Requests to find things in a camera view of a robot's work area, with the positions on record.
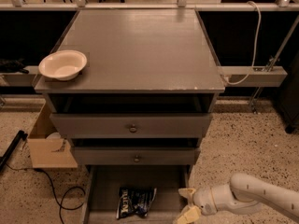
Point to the blue chip bag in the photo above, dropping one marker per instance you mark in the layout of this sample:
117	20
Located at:
133	201

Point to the grey drawer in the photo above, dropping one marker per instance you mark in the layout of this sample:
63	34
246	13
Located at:
132	156
131	126
102	193

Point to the grey drawer cabinet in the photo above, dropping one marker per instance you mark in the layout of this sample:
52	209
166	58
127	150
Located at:
140	61

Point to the black object on rail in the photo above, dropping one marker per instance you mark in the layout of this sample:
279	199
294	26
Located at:
12	66

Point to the bottom grey drawer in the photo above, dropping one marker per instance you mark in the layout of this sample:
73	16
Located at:
102	193

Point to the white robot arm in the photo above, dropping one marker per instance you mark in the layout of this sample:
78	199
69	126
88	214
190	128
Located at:
243	195

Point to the black cart at right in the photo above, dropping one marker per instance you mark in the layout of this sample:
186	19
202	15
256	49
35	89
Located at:
288	97

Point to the metal frame rail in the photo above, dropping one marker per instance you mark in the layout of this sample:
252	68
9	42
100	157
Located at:
256	76

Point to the cardboard box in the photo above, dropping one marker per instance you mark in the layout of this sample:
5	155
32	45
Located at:
47	148

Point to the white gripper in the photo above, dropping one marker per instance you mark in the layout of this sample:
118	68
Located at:
203	200

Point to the black bar on floor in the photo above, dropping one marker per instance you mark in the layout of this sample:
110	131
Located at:
20	136

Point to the top grey drawer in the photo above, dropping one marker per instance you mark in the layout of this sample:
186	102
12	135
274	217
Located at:
131	126

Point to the white bowl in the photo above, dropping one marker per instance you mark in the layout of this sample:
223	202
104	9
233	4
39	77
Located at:
63	65

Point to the middle grey drawer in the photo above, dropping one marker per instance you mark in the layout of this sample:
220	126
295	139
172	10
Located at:
132	156

